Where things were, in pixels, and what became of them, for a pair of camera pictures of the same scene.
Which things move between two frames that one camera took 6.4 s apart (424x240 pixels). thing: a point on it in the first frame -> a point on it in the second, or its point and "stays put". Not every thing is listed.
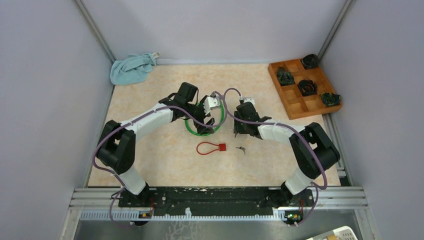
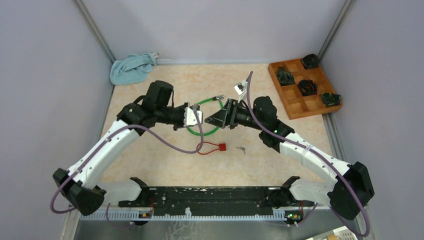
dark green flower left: (285, 77) stays put
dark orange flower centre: (307, 87) stays put
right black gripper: (238, 129) -> (231, 108)
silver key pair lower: (242, 148) stays put
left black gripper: (202, 129) -> (182, 107)
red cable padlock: (221, 147) stays put
